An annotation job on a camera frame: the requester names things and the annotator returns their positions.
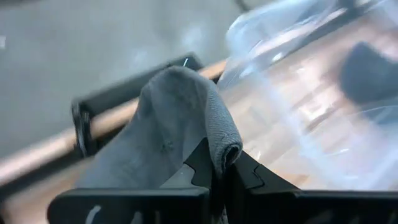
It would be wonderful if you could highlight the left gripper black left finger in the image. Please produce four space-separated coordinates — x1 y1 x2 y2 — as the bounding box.
46 138 215 224

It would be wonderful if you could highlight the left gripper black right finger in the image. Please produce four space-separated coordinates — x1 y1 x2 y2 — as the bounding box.
225 151 398 224

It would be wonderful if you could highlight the grey fabric hat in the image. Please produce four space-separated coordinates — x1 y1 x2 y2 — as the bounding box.
74 65 244 224

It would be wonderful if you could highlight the blue denim hat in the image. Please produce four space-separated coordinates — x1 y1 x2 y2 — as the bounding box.
338 42 398 106

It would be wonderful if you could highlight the clear plastic storage bin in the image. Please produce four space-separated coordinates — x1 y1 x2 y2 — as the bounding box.
217 0 398 191

